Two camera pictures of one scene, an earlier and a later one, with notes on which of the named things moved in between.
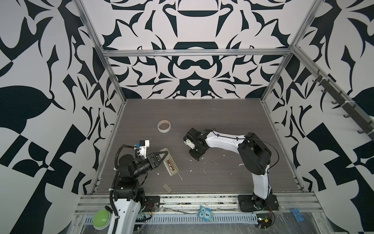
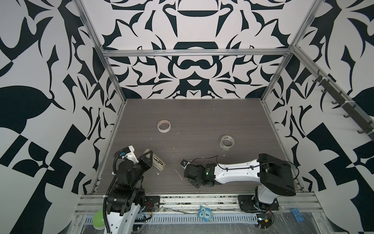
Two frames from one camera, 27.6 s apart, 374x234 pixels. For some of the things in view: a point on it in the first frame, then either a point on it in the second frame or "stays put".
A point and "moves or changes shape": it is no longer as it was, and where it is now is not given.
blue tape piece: [297, 215] stays put
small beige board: [169, 162] moves or changes shape
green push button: [102, 219] stays put
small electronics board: [264, 220] stays put
